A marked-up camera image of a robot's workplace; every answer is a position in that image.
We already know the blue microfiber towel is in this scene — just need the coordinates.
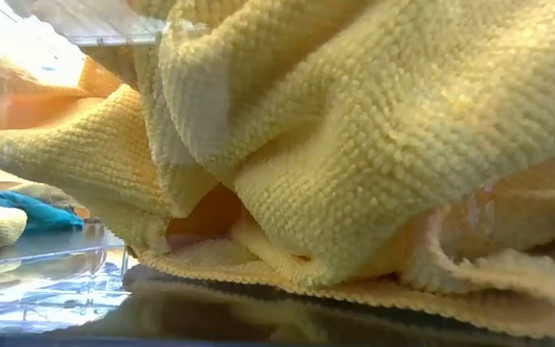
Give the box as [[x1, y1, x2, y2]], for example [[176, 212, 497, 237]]
[[0, 189, 86, 235]]

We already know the clear plastic basket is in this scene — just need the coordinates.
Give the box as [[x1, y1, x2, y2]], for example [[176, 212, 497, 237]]
[[0, 0, 555, 347]]

